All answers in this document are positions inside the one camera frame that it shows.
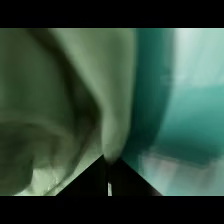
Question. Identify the pale green shirt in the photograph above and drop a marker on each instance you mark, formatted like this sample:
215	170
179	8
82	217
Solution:
63	100

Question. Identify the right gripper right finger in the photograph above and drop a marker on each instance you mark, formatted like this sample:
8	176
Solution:
128	181

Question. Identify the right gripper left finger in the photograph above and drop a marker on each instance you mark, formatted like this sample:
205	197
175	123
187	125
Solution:
91	181

